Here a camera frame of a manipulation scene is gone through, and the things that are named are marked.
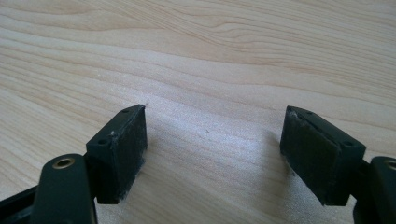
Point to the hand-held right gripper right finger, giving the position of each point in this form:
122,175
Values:
317,155

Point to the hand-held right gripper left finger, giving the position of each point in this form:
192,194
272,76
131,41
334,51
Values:
120,155

